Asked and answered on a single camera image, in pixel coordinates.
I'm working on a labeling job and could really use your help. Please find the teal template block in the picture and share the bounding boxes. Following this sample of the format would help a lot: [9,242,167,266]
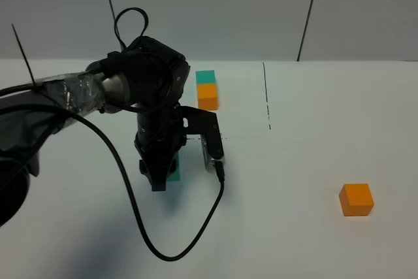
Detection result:
[195,70,216,85]

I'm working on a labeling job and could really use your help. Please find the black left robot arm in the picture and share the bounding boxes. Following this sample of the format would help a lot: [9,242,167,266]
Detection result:
[1,36,190,223]

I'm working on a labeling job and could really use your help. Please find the black wrist camera bracket left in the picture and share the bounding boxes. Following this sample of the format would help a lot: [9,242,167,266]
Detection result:
[180,106,225,173]

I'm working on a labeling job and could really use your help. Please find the orange template block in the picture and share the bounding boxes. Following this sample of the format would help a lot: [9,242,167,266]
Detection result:
[197,83,219,111]

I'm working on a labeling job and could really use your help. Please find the black cable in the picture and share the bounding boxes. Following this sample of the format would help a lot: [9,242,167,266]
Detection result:
[0,104,226,262]

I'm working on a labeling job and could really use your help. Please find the black cable tie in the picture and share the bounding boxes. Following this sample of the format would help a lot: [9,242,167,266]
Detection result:
[11,23,37,87]

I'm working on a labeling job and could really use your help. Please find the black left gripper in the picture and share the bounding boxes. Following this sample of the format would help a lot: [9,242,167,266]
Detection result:
[135,105,185,191]

